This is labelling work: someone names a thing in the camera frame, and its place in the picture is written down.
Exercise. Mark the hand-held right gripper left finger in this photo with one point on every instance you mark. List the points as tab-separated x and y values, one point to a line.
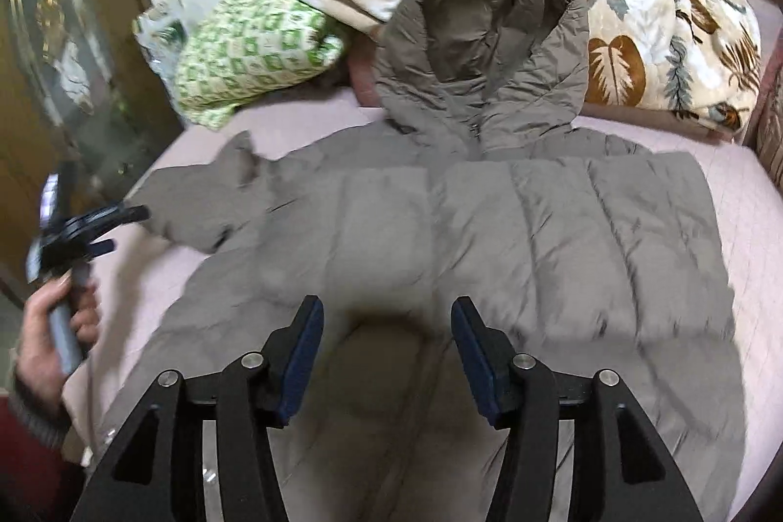
303	369

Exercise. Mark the person's left hand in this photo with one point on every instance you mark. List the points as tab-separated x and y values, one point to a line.
36	338

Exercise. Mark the green patterned pillow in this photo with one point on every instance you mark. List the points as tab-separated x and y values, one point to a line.
244	51

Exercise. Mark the grey hooded puffer jacket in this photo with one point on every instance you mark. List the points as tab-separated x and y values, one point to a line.
397	228

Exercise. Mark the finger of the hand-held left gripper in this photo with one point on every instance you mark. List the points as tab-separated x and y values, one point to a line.
125	214
101	248

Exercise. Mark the striped upholstered headboard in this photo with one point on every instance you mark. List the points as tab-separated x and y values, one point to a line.
769	124

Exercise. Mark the wooden glass door cabinet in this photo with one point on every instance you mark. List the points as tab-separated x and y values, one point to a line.
85	69

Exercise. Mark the leaf print blanket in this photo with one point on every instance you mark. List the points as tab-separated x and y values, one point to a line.
642	45

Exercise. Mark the white green plastic bag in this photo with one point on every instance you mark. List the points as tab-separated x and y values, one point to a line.
156	36

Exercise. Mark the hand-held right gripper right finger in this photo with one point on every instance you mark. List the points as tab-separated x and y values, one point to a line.
474	363

